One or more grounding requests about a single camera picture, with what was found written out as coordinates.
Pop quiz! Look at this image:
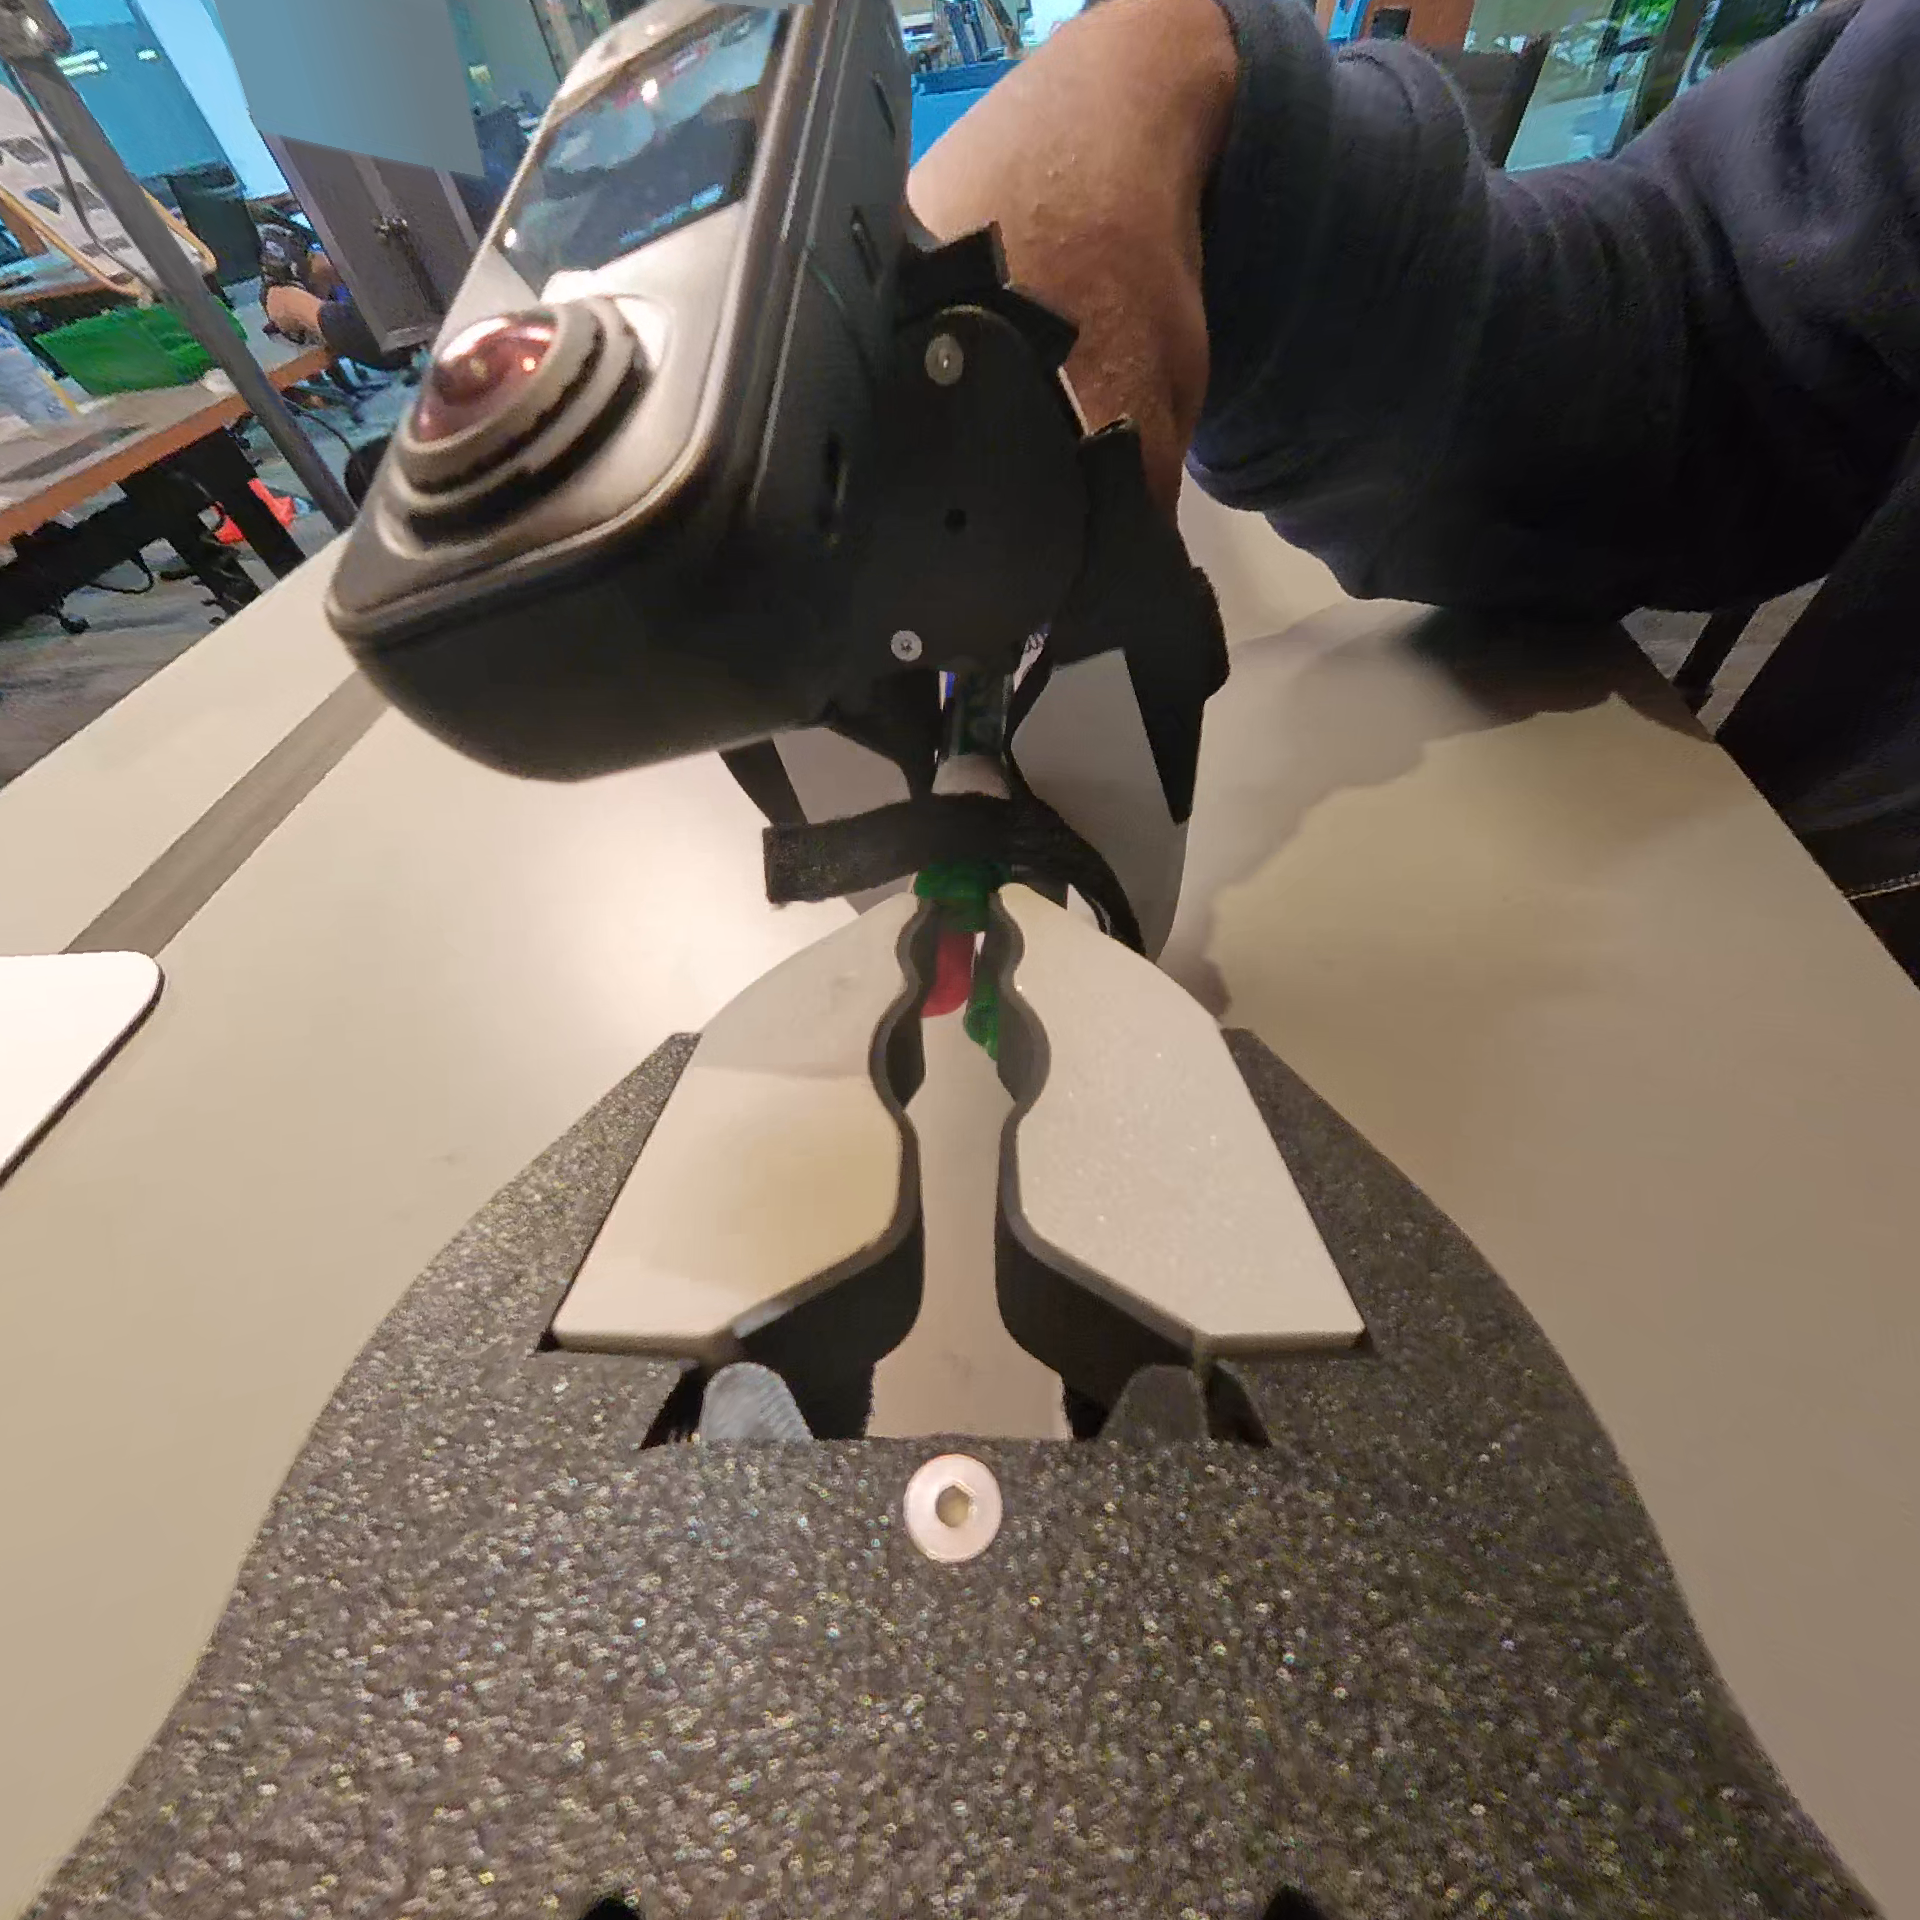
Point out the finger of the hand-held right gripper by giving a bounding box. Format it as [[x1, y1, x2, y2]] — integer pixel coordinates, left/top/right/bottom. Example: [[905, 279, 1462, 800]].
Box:
[[1006, 640, 1194, 961]]

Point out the white stand base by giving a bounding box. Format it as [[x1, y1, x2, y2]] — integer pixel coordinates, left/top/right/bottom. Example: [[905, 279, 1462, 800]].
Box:
[[0, 951, 168, 1178]]

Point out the thin black strap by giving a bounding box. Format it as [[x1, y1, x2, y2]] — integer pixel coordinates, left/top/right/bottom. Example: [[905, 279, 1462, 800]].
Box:
[[760, 785, 1148, 956]]

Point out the person's right forearm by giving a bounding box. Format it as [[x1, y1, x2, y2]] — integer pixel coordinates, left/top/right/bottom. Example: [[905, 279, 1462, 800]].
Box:
[[1185, 0, 1920, 617]]

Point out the green plastic bin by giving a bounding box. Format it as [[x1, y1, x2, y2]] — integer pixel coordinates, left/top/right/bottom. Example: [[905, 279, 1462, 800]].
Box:
[[29, 300, 257, 397]]

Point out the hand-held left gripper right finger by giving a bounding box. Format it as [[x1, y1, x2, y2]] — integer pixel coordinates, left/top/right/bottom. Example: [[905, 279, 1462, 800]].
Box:
[[983, 885, 1367, 1411]]

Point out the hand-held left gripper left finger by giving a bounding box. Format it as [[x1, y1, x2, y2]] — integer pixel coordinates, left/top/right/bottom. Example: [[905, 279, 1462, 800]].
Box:
[[549, 909, 938, 1411]]

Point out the grey metal pole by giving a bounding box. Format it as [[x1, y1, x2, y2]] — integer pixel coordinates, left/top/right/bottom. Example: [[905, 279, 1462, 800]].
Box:
[[0, 0, 361, 535]]

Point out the wooden office table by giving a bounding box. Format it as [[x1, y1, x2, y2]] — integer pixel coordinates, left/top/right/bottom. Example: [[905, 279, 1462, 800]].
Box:
[[0, 329, 331, 631]]

